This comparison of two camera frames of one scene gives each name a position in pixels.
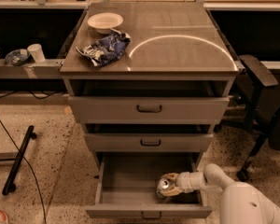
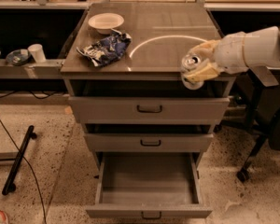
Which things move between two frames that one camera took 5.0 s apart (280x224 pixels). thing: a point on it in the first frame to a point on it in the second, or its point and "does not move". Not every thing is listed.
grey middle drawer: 149,143 does not move
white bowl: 103,22 does not move
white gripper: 186,182 to 230,52
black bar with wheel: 9,187 does not move
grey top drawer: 151,109 does not move
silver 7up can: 162,186 to 189,62
